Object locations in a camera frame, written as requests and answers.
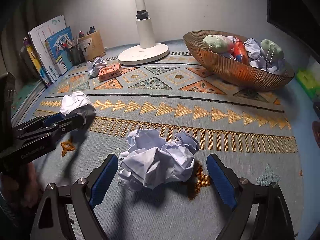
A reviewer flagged small white paper ball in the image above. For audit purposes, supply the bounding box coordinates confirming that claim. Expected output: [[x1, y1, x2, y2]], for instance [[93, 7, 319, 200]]
[[60, 91, 97, 130]]

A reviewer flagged patterned table mat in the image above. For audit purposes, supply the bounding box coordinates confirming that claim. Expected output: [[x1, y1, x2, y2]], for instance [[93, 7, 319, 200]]
[[11, 41, 304, 240]]

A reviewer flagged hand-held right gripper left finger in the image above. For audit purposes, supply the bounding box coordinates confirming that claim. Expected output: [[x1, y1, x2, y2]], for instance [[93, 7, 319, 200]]
[[31, 154, 119, 240]]

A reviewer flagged person's left hand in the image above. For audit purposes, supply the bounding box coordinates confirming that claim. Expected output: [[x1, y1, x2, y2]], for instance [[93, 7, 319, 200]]
[[0, 162, 42, 208]]

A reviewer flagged bunch of coloured pens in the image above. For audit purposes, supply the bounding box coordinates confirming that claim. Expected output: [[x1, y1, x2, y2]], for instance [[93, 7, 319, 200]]
[[59, 36, 80, 50]]

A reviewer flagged black monitor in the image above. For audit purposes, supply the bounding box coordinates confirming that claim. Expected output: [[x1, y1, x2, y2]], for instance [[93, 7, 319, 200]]
[[265, 0, 320, 55]]

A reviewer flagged grey curtain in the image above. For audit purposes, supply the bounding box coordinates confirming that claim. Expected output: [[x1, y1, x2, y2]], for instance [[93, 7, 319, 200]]
[[0, 5, 33, 80]]

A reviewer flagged wooden pen holder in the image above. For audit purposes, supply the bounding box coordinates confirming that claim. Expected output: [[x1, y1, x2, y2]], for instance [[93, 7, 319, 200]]
[[78, 30, 107, 62]]

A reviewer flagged small orange cardboard box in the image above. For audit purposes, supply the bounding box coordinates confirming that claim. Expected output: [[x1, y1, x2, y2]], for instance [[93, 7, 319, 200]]
[[97, 63, 122, 82]]

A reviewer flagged large white paper ball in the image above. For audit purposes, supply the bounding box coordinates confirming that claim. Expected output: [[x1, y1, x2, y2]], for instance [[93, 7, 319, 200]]
[[118, 129, 200, 192]]

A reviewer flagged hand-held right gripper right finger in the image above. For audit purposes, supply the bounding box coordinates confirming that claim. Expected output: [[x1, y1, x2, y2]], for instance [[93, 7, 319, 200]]
[[206, 153, 295, 240]]

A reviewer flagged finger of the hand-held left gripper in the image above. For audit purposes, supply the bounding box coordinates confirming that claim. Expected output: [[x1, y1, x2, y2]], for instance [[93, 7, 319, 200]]
[[15, 114, 97, 146], [11, 112, 65, 135]]

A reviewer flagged bunch of dark pens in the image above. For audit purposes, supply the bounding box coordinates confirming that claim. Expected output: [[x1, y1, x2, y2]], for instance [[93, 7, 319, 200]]
[[79, 25, 97, 38]]

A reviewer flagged blue illustrated book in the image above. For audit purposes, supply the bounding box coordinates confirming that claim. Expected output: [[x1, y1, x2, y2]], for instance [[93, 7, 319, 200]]
[[45, 26, 73, 76]]

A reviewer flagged black mesh pen holder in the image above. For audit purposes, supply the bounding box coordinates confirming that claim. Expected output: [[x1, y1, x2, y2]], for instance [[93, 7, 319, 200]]
[[65, 42, 85, 65]]

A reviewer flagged white desk lamp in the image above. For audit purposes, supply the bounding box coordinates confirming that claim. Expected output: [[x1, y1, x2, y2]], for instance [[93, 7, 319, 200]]
[[117, 0, 170, 65]]

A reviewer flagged green tissue pack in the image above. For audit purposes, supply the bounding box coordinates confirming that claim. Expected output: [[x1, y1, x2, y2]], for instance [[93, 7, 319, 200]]
[[295, 69, 320, 98]]

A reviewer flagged red snack packet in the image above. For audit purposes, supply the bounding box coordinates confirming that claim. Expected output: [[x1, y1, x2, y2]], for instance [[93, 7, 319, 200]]
[[234, 38, 249, 62]]

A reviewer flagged yellow and purple book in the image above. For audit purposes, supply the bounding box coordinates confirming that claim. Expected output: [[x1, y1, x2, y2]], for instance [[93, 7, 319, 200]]
[[24, 39, 54, 88]]

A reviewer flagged white printed book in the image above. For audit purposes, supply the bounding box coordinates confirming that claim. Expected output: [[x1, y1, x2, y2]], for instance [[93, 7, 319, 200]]
[[28, 15, 67, 55]]

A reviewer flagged ribbed amber glass bowl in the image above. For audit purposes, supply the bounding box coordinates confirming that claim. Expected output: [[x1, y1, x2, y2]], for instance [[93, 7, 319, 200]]
[[183, 30, 295, 92]]

